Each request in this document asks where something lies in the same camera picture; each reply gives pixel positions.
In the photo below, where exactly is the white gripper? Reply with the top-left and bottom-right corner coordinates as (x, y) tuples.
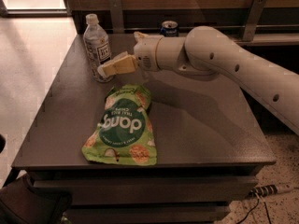
(97, 32), (163, 77)

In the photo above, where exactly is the grey drawer cabinet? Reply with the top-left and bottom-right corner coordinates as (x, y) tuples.
(13, 38), (276, 224)

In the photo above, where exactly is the blue soda can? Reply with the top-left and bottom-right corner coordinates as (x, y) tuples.
(160, 21), (178, 37)

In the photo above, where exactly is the clear plastic water bottle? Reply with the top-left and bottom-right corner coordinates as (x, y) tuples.
(83, 13), (113, 83)

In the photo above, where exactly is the left metal wall bracket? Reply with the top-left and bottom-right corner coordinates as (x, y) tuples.
(109, 0), (124, 34)

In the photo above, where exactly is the metal wall bracket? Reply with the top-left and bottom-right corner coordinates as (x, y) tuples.
(240, 0), (267, 42)
(109, 0), (124, 34)

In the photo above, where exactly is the black cable on floor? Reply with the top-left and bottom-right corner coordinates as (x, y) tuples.
(235, 192), (273, 224)

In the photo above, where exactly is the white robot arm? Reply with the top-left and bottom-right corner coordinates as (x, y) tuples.
(97, 26), (299, 133)

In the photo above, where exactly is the green dang chips bag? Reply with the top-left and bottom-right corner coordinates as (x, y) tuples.
(82, 84), (157, 166)

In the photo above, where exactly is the right metal wall bracket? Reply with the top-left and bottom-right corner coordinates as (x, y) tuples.
(240, 0), (267, 42)

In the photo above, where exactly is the dark bag lower left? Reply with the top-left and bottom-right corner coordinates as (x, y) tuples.
(0, 175), (72, 224)

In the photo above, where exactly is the striped cable connector on floor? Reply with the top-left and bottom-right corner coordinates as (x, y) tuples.
(248, 184), (293, 197)

